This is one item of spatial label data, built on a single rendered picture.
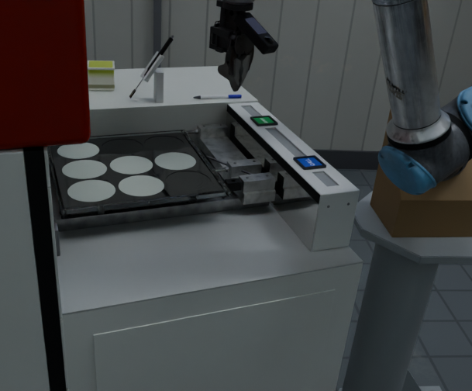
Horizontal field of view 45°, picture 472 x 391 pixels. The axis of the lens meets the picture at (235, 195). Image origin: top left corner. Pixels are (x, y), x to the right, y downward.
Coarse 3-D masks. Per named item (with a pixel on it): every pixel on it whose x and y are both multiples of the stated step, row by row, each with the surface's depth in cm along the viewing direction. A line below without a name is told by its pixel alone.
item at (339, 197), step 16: (240, 112) 154; (256, 112) 157; (256, 128) 145; (272, 128) 147; (272, 144) 137; (288, 144) 138; (304, 144) 138; (288, 160) 129; (304, 176) 123; (320, 176) 124; (336, 176) 124; (320, 192) 116; (336, 192) 117; (352, 192) 118; (320, 208) 117; (336, 208) 119; (352, 208) 120; (320, 224) 119; (336, 224) 121; (352, 224) 123; (320, 240) 122; (336, 240) 123
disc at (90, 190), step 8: (80, 184) 125; (88, 184) 125; (96, 184) 125; (104, 184) 126; (72, 192) 121; (80, 192) 121; (88, 192) 122; (96, 192) 122; (104, 192) 122; (112, 192) 122; (80, 200) 118; (88, 200) 119; (96, 200) 119
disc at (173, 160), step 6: (162, 156) 141; (168, 156) 141; (174, 156) 141; (180, 156) 141; (186, 156) 142; (156, 162) 137; (162, 162) 137; (168, 162) 138; (174, 162) 138; (180, 162) 138; (186, 162) 138; (192, 162) 139; (168, 168) 135; (174, 168) 135; (180, 168) 135; (186, 168) 135
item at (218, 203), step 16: (144, 208) 128; (160, 208) 128; (176, 208) 130; (192, 208) 131; (208, 208) 133; (224, 208) 135; (240, 208) 136; (64, 224) 122; (80, 224) 123; (96, 224) 124; (112, 224) 126
